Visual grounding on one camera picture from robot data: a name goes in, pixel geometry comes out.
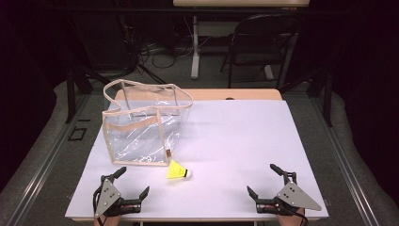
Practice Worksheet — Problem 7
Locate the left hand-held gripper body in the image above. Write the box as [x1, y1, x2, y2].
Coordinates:
[92, 174, 142, 219]

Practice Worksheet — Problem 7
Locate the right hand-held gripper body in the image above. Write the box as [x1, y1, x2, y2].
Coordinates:
[255, 170, 323, 218]

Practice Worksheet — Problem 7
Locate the yellow shuttlecock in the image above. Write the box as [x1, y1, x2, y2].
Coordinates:
[166, 159, 193, 181]

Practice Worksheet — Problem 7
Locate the clear bag with beige trim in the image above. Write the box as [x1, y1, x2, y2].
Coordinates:
[102, 78, 194, 168]

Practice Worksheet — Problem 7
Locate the person's right hand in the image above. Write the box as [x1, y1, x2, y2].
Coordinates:
[263, 204, 307, 226]

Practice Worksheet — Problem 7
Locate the person's left hand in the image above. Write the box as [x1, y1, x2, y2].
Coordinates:
[93, 203, 134, 226]

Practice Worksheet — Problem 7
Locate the white board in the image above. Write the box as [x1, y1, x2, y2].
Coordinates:
[64, 99, 330, 221]

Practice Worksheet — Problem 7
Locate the wooden table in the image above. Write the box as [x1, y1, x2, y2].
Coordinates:
[64, 88, 330, 223]

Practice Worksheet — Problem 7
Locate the black metal stand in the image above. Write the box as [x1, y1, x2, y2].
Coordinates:
[278, 60, 334, 128]
[63, 59, 104, 124]

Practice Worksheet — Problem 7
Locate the black folding chair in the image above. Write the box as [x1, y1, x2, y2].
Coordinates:
[219, 13, 301, 89]

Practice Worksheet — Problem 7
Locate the white desk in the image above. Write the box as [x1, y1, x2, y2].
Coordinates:
[172, 0, 311, 80]

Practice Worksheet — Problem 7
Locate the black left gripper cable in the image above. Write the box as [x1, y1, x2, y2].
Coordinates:
[91, 185, 105, 226]

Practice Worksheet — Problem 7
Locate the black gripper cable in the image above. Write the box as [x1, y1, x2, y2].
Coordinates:
[91, 185, 105, 226]
[276, 201, 310, 226]

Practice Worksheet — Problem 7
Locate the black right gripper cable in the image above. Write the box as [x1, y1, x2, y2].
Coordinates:
[276, 201, 310, 226]

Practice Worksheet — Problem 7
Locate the black floor outlet frame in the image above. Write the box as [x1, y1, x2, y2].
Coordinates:
[67, 125, 88, 142]

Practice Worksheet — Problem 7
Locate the bundle of floor cables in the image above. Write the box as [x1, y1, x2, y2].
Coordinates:
[136, 34, 201, 71]

